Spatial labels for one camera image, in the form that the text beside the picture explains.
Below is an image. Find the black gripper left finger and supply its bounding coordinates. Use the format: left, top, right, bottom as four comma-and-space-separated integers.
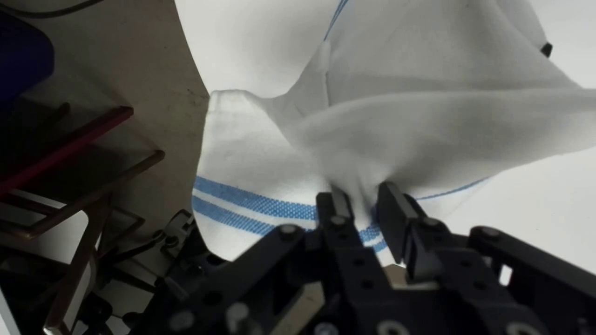
131, 188, 392, 335

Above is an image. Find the brown wooden frame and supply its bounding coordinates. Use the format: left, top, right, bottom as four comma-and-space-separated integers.
0, 147, 167, 335

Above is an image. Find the white towel with blue stripes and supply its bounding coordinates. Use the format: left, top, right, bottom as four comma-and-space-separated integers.
189, 0, 596, 268

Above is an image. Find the black metal bracket clutter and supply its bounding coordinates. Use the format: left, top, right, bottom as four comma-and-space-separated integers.
113, 208, 215, 299

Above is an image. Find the red metal bar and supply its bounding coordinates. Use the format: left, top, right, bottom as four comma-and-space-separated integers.
0, 104, 135, 197

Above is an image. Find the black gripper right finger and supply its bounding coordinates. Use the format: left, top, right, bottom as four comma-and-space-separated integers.
372, 180, 596, 335

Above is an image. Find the dark blue object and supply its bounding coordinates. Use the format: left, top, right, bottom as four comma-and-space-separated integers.
0, 9, 55, 109

